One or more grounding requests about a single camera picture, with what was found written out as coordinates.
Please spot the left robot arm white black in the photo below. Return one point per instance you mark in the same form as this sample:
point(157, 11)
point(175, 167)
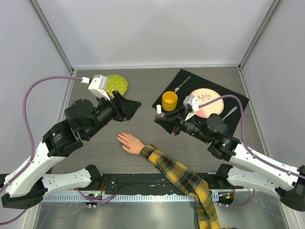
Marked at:
point(83, 121)

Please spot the purple nail polish bottle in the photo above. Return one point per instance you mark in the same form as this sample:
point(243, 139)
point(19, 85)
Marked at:
point(159, 116)

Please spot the white nail polish cap brush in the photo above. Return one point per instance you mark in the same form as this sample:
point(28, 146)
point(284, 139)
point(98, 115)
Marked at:
point(159, 109)

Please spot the white slotted cable duct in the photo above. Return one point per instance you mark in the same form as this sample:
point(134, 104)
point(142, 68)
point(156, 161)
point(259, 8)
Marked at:
point(75, 197)

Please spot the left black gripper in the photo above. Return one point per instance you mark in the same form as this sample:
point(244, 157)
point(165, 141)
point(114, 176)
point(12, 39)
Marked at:
point(125, 108)

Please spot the mannequin hand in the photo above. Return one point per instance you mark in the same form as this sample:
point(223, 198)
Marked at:
point(129, 143)

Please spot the green dotted plate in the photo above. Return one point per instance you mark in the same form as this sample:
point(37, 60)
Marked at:
point(116, 83)

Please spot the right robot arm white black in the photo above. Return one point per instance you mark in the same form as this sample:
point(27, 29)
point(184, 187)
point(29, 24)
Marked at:
point(245, 167)

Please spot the silver dark-handled knife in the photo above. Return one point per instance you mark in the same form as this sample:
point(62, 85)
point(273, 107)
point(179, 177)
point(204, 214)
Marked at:
point(177, 88)

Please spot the silver fork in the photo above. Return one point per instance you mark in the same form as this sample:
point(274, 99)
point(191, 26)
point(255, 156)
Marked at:
point(230, 112)

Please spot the yellow plaid sleeve forearm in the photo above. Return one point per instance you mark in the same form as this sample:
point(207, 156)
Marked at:
point(187, 182)

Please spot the yellow cup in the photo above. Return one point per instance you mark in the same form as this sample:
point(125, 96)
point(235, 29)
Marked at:
point(169, 101)

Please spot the black placemat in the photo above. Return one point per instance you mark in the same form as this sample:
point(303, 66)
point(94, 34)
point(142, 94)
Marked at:
point(207, 90)

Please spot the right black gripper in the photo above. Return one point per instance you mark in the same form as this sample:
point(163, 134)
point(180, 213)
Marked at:
point(170, 122)

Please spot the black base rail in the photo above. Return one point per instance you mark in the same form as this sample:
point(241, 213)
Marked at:
point(145, 184)

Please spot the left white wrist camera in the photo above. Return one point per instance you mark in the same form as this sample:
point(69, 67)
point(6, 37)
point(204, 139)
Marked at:
point(97, 85)

